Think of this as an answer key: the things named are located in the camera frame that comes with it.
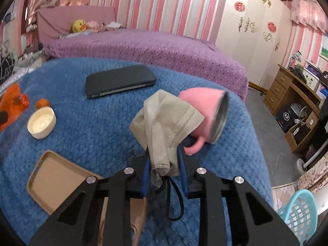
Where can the white bowl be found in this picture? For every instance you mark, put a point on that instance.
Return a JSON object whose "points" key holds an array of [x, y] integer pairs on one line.
{"points": [[41, 124]]}

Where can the pink window curtain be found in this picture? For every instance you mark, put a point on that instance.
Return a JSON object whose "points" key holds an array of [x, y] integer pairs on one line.
{"points": [[310, 12]]}

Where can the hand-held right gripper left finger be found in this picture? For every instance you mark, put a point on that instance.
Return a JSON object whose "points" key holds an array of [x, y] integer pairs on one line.
{"points": [[146, 176]]}

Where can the pink mug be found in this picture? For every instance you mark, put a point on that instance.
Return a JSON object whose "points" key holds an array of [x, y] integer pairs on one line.
{"points": [[205, 107]]}

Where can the brown rectangular tray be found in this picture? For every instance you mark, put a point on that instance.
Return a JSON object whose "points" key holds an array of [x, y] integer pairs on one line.
{"points": [[59, 182]]}

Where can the white storage box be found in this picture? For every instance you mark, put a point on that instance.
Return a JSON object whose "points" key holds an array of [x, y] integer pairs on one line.
{"points": [[312, 78]]}

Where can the small tangerine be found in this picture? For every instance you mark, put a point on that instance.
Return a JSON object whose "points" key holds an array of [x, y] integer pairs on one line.
{"points": [[42, 103]]}

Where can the yellow duck plush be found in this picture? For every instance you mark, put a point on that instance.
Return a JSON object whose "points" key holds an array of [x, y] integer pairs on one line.
{"points": [[79, 26]]}

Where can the brown cardboard box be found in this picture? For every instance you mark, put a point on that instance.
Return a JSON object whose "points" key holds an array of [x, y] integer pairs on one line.
{"points": [[298, 135]]}

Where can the black patterned cloth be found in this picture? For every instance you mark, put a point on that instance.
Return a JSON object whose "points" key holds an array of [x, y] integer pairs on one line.
{"points": [[6, 69]]}

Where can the black wallet phone case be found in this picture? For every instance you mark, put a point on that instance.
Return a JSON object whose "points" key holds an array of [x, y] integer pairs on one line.
{"points": [[120, 80]]}

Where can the black printed box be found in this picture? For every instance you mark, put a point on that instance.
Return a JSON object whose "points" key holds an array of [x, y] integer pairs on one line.
{"points": [[287, 117]]}

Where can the teal plastic basket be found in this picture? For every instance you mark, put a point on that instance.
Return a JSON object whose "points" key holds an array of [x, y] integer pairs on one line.
{"points": [[299, 215]]}

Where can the white folded cloth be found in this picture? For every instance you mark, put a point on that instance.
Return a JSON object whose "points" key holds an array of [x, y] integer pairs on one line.
{"points": [[113, 25]]}

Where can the white wardrobe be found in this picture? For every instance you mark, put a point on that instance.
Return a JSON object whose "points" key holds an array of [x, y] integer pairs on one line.
{"points": [[253, 56]]}

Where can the pink covered sofa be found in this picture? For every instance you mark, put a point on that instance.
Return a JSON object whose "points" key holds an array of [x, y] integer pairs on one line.
{"points": [[56, 21]]}

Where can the pink soft toy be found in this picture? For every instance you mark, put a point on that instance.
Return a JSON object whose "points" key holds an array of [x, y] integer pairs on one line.
{"points": [[93, 24]]}

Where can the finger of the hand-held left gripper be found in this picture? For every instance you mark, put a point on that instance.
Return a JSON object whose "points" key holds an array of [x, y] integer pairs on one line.
{"points": [[2, 117]]}

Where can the purple bed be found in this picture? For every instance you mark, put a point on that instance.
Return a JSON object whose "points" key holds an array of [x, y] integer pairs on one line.
{"points": [[153, 48]]}

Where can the white tubular stand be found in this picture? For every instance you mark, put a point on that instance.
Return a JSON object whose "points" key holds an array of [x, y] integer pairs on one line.
{"points": [[301, 165]]}

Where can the wooden desk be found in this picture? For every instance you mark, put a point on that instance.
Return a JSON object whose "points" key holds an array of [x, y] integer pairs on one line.
{"points": [[278, 87]]}

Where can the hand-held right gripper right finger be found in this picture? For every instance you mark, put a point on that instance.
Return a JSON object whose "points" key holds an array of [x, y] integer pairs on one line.
{"points": [[185, 182]]}

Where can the beige face mask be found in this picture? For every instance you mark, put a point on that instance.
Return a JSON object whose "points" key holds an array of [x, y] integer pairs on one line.
{"points": [[164, 117]]}

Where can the wall poster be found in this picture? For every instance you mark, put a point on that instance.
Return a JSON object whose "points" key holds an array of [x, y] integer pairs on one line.
{"points": [[325, 48]]}

